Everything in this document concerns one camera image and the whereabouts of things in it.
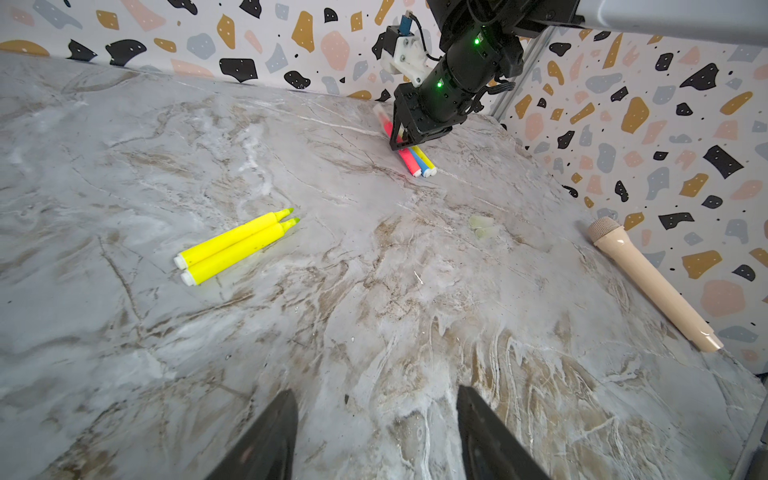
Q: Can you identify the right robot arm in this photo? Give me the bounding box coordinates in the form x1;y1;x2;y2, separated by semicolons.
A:
377;0;767;151

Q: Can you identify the pink highlighter pen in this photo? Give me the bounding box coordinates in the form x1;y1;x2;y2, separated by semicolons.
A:
373;104;422;177

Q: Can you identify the blue highlighter pen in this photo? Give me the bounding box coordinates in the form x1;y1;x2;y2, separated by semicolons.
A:
409;147;432;177

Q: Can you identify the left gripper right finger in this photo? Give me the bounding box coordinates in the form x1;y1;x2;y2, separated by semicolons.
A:
457;385;550;480

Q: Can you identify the yellow highlighter pen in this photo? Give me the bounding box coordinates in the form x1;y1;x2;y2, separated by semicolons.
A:
173;208;294;270
180;218;300;286
410;146;437;177

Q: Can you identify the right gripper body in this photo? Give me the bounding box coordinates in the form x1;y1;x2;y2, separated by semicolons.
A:
392;56;498;144

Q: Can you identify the wooden rolling pin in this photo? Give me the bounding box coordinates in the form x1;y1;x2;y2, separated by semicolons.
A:
587;217;724;352

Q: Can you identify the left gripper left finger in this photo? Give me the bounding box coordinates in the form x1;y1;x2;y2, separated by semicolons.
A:
206;389;298;480

